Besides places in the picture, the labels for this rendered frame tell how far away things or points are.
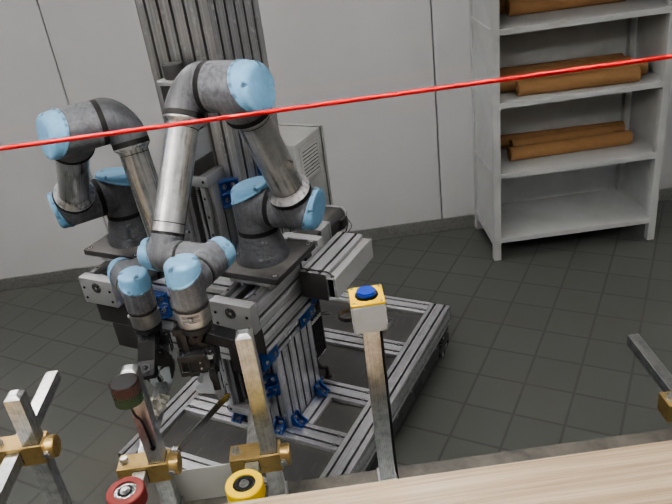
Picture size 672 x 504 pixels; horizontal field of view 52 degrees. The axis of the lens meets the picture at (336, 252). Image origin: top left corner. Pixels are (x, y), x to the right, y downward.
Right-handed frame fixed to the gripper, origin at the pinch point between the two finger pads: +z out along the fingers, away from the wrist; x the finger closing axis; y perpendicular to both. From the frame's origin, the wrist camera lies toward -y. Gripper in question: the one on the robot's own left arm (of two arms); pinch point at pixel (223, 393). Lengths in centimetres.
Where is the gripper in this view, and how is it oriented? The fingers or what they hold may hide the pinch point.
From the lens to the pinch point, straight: 163.9
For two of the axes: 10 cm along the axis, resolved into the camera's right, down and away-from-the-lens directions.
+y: -9.9, 1.4, -0.1
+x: 0.7, 4.6, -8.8
